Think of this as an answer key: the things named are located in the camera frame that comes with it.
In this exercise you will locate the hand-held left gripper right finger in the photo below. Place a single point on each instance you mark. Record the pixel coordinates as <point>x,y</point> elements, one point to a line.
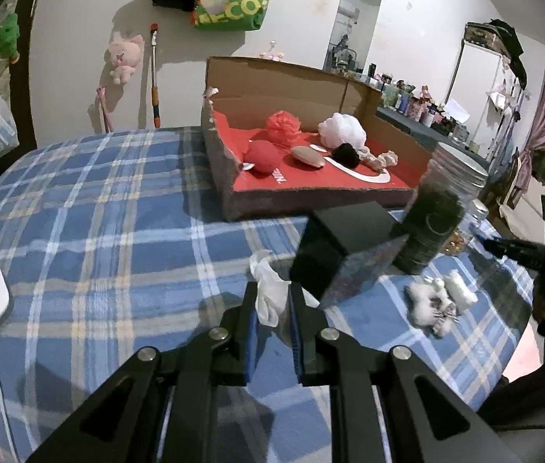
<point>296,342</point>

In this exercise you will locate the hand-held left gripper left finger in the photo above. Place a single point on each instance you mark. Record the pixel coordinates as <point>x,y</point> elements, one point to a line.
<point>252,352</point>

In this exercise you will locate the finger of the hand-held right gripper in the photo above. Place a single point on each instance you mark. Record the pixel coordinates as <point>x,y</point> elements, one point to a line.
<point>509,246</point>
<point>523,263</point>

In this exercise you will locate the white sock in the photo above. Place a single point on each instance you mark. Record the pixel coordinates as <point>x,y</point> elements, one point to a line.
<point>460,289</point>

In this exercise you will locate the white plush plaid bow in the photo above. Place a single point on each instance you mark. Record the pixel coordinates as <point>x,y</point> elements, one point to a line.
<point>422,299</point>

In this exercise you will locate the cardboard box red lining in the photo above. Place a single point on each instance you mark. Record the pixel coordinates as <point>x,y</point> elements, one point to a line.
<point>301,202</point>

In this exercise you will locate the cream knitted scrunchie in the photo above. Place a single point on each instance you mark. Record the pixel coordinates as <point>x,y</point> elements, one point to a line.
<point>378,159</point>

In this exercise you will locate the beige oval sponge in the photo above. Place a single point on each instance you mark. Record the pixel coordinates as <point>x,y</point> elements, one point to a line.
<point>308,156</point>

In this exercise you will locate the red plush ball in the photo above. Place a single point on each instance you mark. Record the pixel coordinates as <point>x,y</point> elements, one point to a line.
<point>263,159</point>

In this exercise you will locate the black fuzzy pompom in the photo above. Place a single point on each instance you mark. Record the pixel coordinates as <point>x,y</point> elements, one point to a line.
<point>346,154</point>

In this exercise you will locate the small jar yellow capsules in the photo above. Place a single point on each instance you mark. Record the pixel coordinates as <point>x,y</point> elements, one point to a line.
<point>475,212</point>

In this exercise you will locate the black box printed side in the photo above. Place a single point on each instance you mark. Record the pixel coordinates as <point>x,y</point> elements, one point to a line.
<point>340,231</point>

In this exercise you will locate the dark green covered table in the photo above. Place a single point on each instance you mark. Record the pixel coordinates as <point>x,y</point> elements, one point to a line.
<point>398,123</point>

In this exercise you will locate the row of cosmetic bottles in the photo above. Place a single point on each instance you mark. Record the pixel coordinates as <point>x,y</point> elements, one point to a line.
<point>417,106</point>

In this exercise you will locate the white cabinet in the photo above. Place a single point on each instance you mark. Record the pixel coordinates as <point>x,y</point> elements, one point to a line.
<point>480,72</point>

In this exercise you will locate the white mesh bath pouf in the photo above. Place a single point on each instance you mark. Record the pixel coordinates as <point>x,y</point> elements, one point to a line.
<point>342,128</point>

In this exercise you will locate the bags atop cabinet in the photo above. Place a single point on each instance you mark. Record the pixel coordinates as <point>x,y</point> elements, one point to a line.
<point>494,33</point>

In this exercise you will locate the blue plaid tablecloth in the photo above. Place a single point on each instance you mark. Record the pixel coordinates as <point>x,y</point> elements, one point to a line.
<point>108,202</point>

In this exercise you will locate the coral mesh bath pouf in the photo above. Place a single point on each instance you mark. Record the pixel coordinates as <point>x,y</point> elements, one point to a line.
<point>283,125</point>

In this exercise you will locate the pink flower ornament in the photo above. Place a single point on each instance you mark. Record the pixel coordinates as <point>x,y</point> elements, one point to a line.
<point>272,53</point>

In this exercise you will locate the pink plush toy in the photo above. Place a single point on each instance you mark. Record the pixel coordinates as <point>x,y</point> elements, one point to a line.
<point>123,55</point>

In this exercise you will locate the green dinosaur plush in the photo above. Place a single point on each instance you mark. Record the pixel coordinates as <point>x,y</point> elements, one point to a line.
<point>8,33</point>

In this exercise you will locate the wall mirror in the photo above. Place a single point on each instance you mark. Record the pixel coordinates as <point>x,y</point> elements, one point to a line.
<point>359,9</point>

